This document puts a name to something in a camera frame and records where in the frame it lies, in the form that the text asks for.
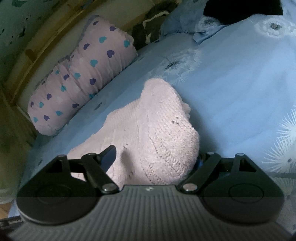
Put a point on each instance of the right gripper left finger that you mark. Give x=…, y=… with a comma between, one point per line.
x=94, y=168

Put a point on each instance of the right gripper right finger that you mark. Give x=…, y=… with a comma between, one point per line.
x=212, y=167

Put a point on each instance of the pink knitted cardigan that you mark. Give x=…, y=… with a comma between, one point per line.
x=154, y=139

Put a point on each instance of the dark clothes pile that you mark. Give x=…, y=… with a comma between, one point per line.
x=149, y=29

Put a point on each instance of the blue dandelion bed sheet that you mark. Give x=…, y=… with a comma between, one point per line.
x=239, y=84

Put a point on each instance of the pink heart-patterned rolled quilt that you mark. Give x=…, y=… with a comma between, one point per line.
x=102, y=52

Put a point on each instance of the blue crumpled pillow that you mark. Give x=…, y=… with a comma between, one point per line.
x=188, y=18

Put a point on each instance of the black garment on bed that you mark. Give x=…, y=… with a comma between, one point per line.
x=230, y=12

